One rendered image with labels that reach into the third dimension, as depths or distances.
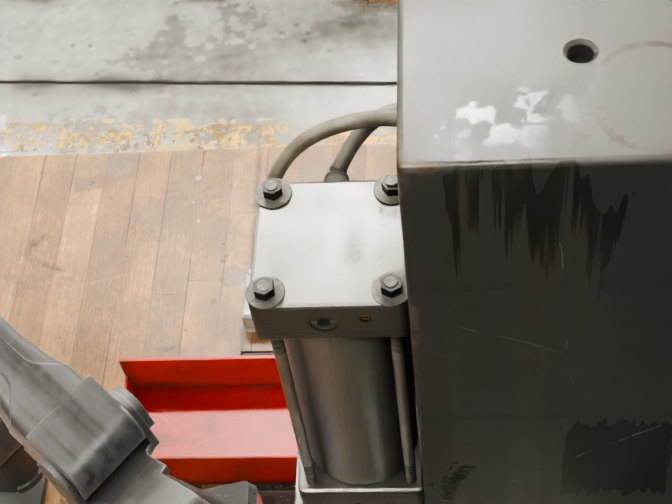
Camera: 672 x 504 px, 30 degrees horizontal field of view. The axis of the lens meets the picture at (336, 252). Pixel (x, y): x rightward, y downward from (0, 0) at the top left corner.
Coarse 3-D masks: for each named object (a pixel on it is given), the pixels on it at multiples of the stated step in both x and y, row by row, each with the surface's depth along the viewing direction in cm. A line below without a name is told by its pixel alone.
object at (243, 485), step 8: (192, 488) 105; (216, 488) 109; (224, 488) 108; (232, 488) 108; (240, 488) 107; (248, 488) 107; (256, 488) 108; (200, 496) 105; (208, 496) 106; (216, 496) 108; (224, 496) 108; (232, 496) 107; (240, 496) 107; (248, 496) 106; (256, 496) 107
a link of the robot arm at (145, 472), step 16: (128, 400) 98; (144, 416) 99; (144, 432) 99; (144, 448) 99; (48, 464) 95; (128, 464) 99; (144, 464) 98; (160, 464) 97; (64, 480) 94; (112, 480) 98; (128, 480) 97; (144, 480) 97; (160, 480) 96; (64, 496) 98; (80, 496) 96; (96, 496) 97; (112, 496) 97; (128, 496) 96; (144, 496) 95; (160, 496) 95; (176, 496) 94; (192, 496) 94
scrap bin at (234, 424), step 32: (128, 384) 135; (160, 384) 137; (192, 384) 136; (224, 384) 136; (256, 384) 136; (160, 416) 135; (192, 416) 135; (224, 416) 134; (256, 416) 134; (288, 416) 134; (160, 448) 133; (192, 448) 132; (224, 448) 132; (256, 448) 132; (288, 448) 131; (192, 480) 130; (224, 480) 129; (256, 480) 129; (288, 480) 129
